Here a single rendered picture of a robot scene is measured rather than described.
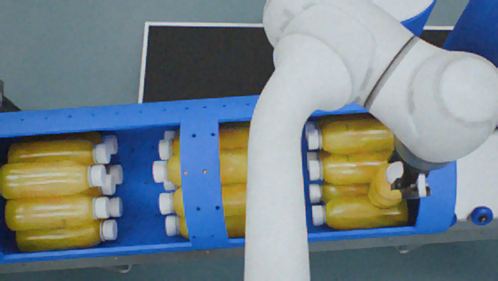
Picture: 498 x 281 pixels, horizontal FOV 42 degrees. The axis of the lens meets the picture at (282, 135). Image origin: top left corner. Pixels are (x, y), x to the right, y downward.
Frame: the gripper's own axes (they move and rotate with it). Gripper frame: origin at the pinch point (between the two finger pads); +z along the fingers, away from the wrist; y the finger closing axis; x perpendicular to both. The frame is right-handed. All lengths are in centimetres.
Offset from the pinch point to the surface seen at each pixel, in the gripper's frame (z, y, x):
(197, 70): 113, 63, 47
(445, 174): 5.3, -0.2, -8.4
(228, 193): 14.4, 0.7, 29.4
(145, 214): 31, 0, 48
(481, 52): 51, 39, -33
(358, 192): 24.5, 0.9, 4.3
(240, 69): 113, 62, 32
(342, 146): 15.7, 8.4, 7.5
